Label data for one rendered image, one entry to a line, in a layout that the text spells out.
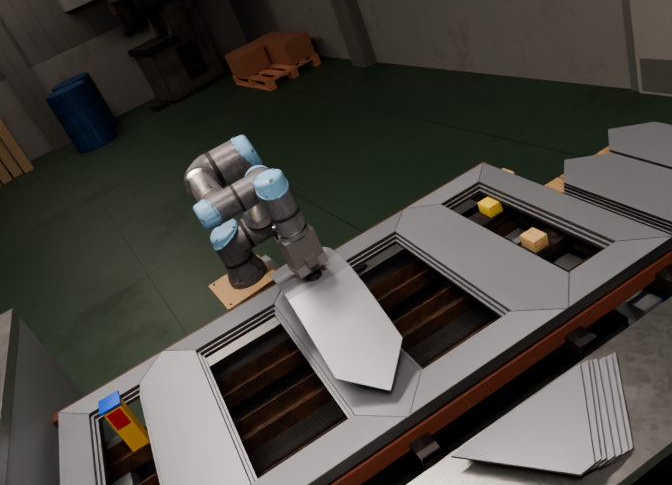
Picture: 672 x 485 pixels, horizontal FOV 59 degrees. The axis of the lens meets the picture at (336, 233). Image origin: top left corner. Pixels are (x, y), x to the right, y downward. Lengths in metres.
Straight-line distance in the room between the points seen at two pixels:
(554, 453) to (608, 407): 0.16
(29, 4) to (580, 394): 8.84
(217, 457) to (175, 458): 0.12
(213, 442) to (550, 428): 0.76
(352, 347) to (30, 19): 8.45
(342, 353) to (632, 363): 0.64
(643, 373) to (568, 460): 0.29
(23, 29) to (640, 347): 8.82
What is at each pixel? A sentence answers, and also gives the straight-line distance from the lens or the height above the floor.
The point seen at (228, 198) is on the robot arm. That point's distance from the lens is 1.46.
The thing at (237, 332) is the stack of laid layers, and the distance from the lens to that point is 1.82.
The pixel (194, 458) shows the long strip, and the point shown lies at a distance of 1.52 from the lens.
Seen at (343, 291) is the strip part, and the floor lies 1.00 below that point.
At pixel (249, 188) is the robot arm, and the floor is 1.29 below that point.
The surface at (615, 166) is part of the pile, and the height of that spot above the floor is 0.85.
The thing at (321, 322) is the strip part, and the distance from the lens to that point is 1.43.
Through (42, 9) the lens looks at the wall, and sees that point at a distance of 9.48.
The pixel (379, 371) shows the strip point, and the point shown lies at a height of 0.90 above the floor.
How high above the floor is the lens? 1.83
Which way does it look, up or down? 29 degrees down
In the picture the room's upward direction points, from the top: 23 degrees counter-clockwise
